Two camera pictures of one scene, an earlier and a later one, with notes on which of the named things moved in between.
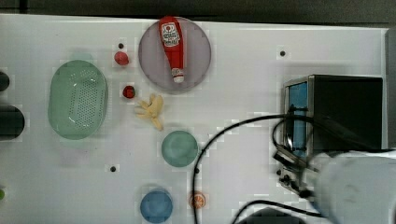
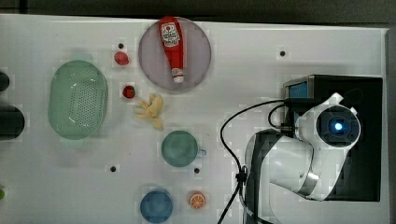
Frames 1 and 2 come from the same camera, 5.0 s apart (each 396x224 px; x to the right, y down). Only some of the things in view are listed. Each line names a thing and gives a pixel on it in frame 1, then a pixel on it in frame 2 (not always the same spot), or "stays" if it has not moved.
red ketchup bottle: (172, 39) stays
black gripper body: (291, 170) -> (295, 107)
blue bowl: (156, 206) stays
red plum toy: (121, 58) stays
